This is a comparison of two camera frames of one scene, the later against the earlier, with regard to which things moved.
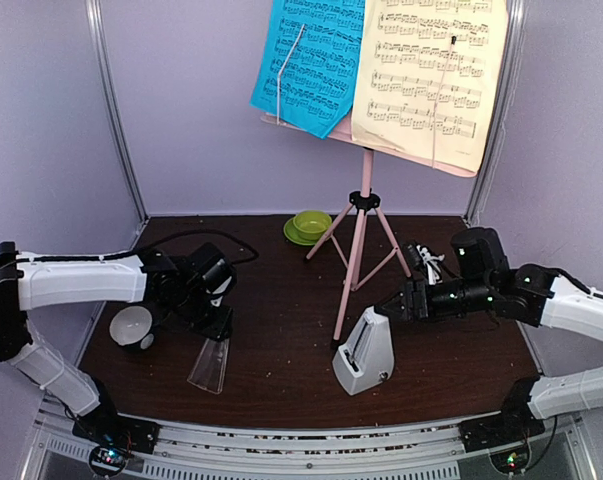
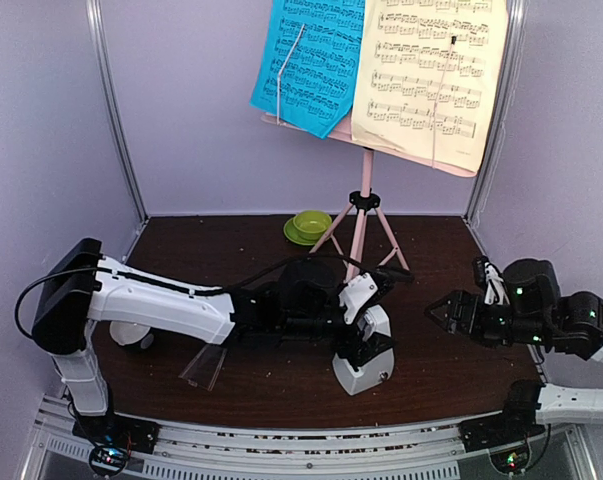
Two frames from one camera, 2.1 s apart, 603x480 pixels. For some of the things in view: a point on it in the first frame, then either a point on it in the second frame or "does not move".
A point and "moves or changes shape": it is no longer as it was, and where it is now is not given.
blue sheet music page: [308, 70] does not move
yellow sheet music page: [431, 78] does not move
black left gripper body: [203, 323] -> [346, 348]
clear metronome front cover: [208, 371] moves or changes shape
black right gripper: [413, 290] -> [459, 300]
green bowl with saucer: [307, 227] does not move
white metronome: [366, 357] does not move
